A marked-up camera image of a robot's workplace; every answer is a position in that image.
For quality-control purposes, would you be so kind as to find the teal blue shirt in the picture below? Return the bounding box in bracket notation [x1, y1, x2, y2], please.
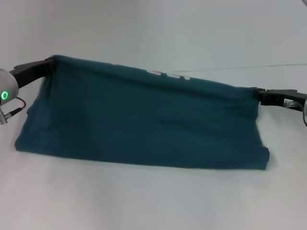
[13, 54, 271, 171]

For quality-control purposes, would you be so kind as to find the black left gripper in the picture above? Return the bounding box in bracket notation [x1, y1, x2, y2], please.
[9, 57, 58, 91]

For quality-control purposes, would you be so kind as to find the left gripper cable with plugs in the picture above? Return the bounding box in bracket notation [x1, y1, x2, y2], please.
[0, 96, 27, 126]

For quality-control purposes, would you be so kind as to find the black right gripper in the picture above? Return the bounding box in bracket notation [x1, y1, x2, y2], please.
[253, 88, 307, 113]

